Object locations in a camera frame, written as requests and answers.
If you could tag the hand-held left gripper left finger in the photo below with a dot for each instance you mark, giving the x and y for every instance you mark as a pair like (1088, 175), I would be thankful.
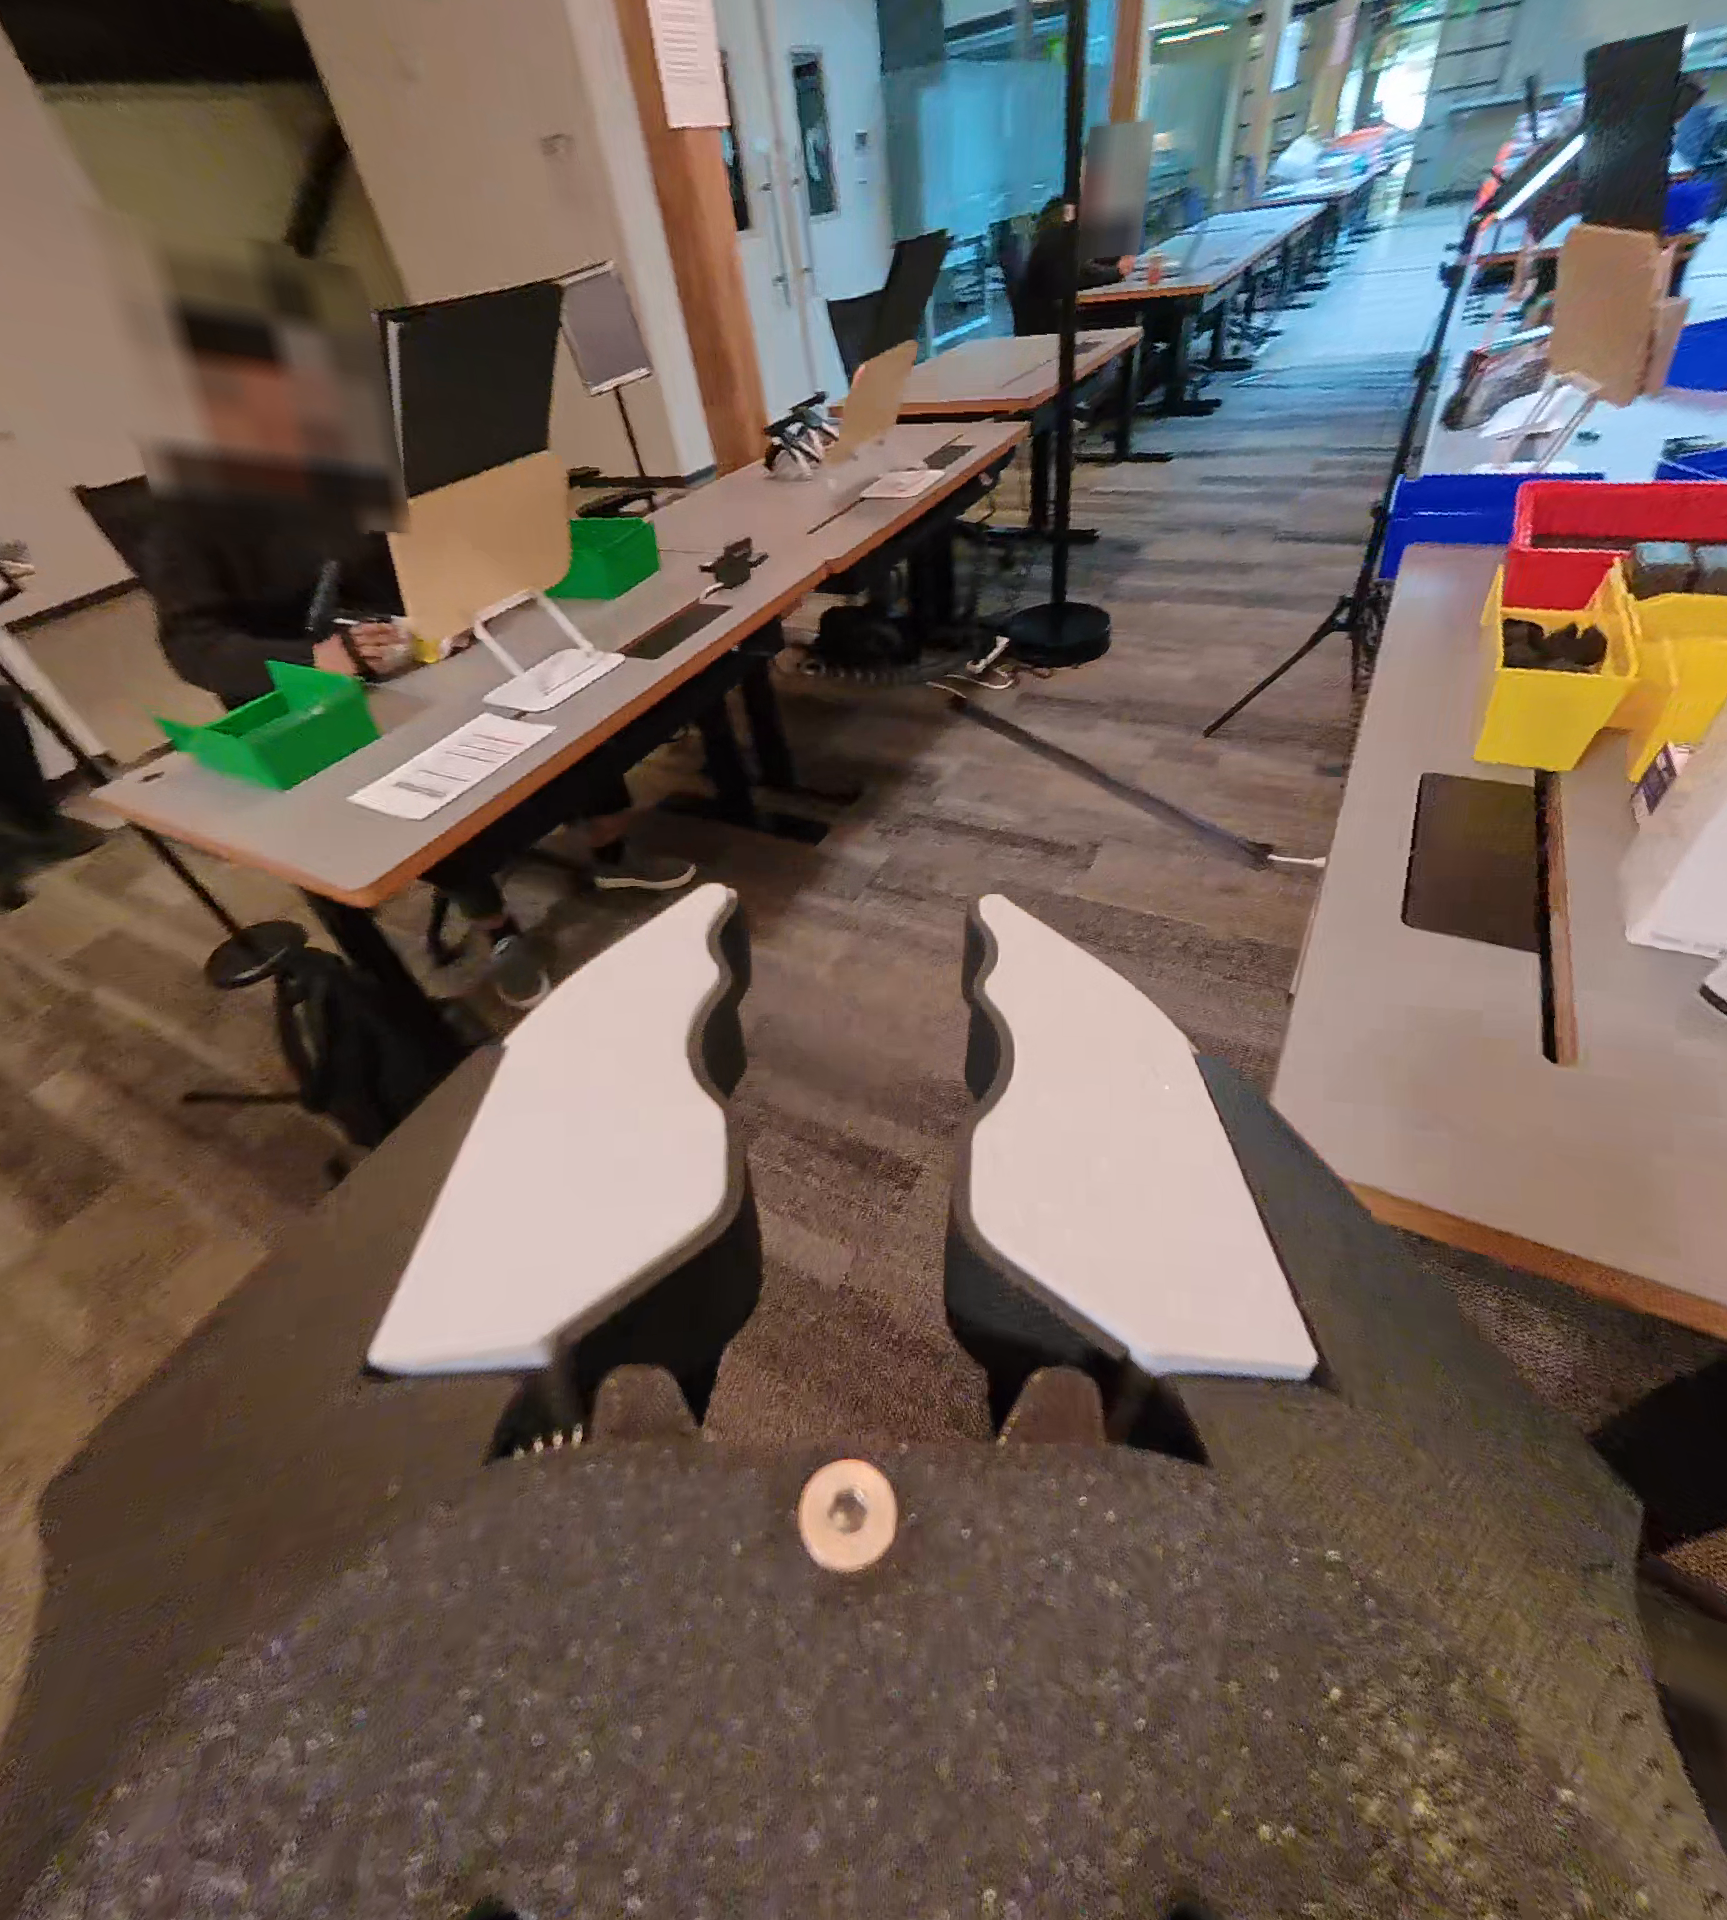
(564, 1186)

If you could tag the black pole stand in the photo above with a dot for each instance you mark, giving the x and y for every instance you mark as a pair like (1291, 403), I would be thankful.
(1063, 362)

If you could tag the wooden column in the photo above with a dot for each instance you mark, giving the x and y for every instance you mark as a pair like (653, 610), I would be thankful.
(691, 242)

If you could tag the grey wood-edged desk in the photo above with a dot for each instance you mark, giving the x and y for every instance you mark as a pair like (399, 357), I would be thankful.
(1463, 1107)

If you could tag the yellow storage bin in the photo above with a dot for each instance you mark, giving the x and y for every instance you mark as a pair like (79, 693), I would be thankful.
(1688, 670)
(1554, 693)

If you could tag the black flag panel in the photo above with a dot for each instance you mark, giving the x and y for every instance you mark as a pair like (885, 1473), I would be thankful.
(470, 374)

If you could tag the light wooden board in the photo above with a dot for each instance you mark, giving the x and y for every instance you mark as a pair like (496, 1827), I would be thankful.
(470, 540)
(878, 401)

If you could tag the white booklet stand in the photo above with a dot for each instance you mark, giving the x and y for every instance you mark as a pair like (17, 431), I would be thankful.
(549, 684)

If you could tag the black tripod stand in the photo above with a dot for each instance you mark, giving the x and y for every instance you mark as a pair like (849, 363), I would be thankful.
(1370, 571)

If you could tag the white paper sheet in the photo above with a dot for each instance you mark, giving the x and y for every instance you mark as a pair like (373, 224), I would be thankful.
(452, 770)

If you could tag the blue storage bin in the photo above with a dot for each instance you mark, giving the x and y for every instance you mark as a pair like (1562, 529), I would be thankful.
(1441, 518)

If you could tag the long grey desk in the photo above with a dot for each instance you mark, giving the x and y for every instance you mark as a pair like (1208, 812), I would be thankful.
(653, 571)

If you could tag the green storage bin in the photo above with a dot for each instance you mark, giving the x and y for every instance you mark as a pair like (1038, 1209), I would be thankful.
(282, 733)
(608, 560)

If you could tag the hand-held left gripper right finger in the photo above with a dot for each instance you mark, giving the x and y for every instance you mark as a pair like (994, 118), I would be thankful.
(1131, 1186)

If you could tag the red storage bin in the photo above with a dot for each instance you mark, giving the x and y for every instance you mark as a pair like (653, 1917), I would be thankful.
(1673, 512)

